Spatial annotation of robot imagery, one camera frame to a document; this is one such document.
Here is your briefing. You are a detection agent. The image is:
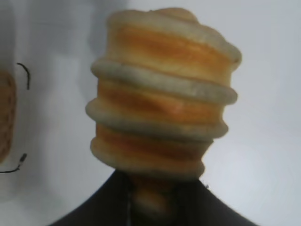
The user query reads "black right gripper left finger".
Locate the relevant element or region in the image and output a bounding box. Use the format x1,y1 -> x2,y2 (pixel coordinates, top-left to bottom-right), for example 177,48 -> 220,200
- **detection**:
48,172 -> 147,226

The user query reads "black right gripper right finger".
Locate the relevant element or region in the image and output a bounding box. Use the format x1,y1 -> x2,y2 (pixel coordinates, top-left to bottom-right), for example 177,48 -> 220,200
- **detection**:
173,179 -> 257,226

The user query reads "long striped bread loaf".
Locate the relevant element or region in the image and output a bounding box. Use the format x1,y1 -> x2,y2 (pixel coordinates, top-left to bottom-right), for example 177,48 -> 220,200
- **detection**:
85,7 -> 243,223

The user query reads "brown woven wicker basket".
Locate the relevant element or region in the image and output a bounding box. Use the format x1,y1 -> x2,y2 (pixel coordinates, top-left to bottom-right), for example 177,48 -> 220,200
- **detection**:
0,70 -> 17,165

